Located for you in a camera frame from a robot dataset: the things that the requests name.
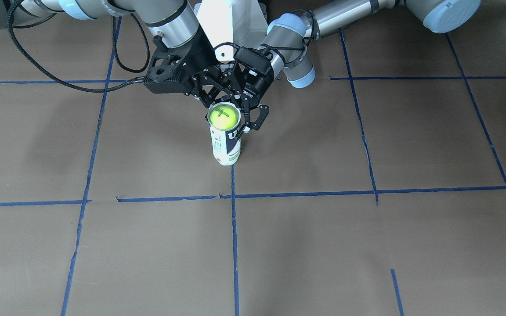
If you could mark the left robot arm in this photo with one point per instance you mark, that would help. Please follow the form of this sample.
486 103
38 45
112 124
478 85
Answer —
386 73

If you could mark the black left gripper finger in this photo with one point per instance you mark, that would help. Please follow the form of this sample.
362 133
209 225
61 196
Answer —
256 117

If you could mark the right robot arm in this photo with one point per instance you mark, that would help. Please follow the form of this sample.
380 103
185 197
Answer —
172 19

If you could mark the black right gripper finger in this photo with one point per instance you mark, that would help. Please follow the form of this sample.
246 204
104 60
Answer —
232 81
207 98

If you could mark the clear tennis ball can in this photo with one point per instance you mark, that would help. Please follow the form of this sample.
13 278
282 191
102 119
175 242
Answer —
225 143

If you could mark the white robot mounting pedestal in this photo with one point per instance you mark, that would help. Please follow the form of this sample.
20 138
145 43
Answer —
242 22

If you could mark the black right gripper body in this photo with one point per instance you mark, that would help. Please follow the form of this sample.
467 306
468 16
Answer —
201 54

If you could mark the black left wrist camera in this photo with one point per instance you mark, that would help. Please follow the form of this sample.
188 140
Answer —
254 60

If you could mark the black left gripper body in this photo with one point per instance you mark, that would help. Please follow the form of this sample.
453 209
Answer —
259 84

